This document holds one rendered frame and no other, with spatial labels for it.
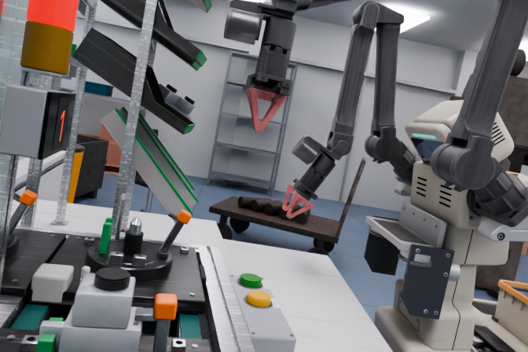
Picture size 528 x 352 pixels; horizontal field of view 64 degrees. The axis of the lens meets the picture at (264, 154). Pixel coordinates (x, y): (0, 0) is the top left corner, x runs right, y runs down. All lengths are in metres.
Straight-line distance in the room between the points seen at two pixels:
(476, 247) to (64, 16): 0.96
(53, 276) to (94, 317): 0.27
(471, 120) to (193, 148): 6.88
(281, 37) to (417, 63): 7.55
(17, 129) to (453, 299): 0.98
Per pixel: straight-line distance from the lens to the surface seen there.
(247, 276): 0.78
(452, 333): 1.14
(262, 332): 0.64
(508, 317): 1.39
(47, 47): 0.52
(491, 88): 0.90
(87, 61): 0.97
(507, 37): 0.91
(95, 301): 0.40
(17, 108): 0.49
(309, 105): 7.65
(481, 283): 4.75
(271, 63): 0.76
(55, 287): 0.67
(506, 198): 0.92
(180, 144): 7.59
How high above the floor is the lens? 1.25
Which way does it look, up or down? 5 degrees down
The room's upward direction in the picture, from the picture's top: 11 degrees clockwise
